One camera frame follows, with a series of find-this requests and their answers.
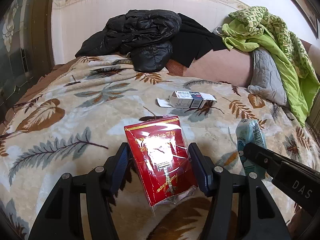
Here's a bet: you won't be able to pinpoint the brown cushion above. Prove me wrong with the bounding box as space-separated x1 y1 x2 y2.
300 39 320 64

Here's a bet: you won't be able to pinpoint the black cloth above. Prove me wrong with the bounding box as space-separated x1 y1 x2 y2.
172 13 227 68

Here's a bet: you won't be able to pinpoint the wooden door with glass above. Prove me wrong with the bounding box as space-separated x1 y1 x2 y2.
0 0 54 110

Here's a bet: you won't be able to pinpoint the small white and blue box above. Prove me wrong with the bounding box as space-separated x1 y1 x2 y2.
157 91 217 109

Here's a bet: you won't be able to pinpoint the teal tissue packet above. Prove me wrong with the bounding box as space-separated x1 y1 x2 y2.
235 119 267 180

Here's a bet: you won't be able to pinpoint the grey quilted pillow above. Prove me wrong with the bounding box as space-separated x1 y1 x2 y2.
247 49 288 105

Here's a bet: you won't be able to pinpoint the pink sofa backrest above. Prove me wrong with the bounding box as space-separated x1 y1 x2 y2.
166 47 255 87

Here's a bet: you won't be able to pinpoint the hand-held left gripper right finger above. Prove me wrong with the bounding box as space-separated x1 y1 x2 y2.
188 142 292 240

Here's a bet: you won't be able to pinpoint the black puffer jacket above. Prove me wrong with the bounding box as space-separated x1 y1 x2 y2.
75 9 182 72

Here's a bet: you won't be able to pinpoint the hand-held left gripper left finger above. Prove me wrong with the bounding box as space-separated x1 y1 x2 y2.
29 142 130 240

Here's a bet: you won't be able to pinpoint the dark wooden frame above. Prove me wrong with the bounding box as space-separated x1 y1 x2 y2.
272 0 320 32

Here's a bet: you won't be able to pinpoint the leaf-print blanket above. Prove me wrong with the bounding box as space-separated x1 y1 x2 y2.
0 55 320 240

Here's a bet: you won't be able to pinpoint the green patterned quilt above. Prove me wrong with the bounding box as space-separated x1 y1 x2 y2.
221 6 320 128

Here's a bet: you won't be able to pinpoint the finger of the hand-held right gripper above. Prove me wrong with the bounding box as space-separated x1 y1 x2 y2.
243 142 284 178

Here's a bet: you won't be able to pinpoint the red cigarette box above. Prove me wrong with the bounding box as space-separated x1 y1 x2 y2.
124 115 199 208

